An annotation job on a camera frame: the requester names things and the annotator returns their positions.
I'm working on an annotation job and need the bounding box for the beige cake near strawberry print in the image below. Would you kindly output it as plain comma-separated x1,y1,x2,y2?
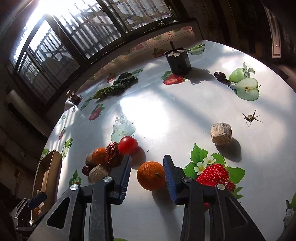
210,123,232,146

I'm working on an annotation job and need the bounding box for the large wrinkled red date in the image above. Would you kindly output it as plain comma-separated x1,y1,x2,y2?
105,142,123,168

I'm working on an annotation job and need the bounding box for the black cylindrical container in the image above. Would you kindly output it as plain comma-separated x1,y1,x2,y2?
165,41,192,77

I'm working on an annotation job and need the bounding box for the dark date near apple print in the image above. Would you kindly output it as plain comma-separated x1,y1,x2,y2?
214,71,226,81

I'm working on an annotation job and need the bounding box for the beige hexagonal cake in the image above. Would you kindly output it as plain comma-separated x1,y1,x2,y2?
85,154,93,166

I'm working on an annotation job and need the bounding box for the orange tangerine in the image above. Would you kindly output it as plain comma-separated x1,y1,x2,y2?
137,161,166,191
91,148,106,166

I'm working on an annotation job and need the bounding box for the dried tomato stem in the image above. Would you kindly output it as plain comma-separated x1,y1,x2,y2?
242,110,262,130

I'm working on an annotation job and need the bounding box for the green leafy vegetable bunch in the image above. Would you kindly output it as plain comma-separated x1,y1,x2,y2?
92,72,137,99

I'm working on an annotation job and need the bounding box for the small dark jar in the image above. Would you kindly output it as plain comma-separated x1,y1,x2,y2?
67,90,82,105

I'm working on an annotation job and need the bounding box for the dark red date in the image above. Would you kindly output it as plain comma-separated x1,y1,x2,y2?
82,165,92,176

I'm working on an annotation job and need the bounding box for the red cherry tomato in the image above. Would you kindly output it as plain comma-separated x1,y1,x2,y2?
118,136,138,155

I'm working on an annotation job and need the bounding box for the beige cake chunk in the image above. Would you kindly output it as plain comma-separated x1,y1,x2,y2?
88,164,109,182

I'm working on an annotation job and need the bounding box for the fruit print tablecloth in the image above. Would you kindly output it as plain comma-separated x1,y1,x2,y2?
40,26,296,241

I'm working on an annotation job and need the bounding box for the cardboard tray box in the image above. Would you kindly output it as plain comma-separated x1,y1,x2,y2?
31,150,62,223

